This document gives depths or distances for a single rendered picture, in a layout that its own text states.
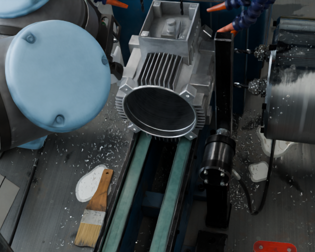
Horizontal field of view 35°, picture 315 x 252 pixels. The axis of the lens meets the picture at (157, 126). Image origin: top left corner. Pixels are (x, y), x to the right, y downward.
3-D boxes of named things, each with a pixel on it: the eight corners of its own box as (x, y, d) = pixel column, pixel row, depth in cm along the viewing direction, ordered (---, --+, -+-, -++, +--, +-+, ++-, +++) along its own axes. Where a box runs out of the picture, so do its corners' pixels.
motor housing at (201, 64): (145, 74, 123) (134, 11, 108) (221, 82, 118) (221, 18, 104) (122, 136, 111) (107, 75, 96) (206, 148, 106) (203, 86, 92)
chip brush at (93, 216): (99, 169, 121) (98, 167, 120) (119, 171, 120) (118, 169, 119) (73, 246, 108) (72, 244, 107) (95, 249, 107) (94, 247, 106)
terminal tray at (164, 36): (155, 26, 110) (151, -1, 105) (202, 30, 108) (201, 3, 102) (140, 63, 103) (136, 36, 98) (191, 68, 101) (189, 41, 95)
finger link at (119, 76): (129, 72, 83) (114, 56, 75) (128, 81, 83) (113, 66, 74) (103, 70, 84) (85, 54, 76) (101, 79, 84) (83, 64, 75)
